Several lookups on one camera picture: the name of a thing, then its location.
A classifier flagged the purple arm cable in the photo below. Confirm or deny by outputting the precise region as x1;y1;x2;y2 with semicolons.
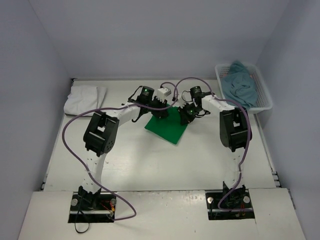
61;81;180;221
175;76;251;210

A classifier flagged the green t shirt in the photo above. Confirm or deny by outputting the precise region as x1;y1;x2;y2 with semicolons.
144;106;188;145

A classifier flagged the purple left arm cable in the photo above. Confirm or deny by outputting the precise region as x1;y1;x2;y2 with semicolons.
61;81;180;221

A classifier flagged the black loop cable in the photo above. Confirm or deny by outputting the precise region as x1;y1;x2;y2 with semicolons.
73;199;92;234

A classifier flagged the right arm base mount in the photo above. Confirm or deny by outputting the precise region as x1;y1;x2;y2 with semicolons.
205;191;255;221

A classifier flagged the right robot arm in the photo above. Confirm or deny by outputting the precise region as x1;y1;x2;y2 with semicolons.
177;86;252;206

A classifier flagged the white t shirt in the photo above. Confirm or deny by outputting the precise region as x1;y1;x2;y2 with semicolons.
63;85;108;116

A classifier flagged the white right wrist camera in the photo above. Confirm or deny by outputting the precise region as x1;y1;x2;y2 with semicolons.
177;98;188;108

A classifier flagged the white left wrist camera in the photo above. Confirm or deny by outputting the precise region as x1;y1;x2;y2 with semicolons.
155;87;172;103

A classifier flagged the white laundry basket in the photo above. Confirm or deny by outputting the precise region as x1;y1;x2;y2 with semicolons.
214;62;273;114

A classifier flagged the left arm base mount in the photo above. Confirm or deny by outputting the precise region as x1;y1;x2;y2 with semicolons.
68;192;117;224

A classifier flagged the light blue garment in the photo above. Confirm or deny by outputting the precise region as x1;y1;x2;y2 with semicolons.
220;60;258;110

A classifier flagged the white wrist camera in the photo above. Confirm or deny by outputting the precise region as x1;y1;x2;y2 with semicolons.
155;87;172;103
177;98;188;108

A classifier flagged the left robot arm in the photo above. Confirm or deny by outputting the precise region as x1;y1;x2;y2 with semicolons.
78;86;171;210

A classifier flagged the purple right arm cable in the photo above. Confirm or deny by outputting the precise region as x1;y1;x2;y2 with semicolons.
175;76;251;210

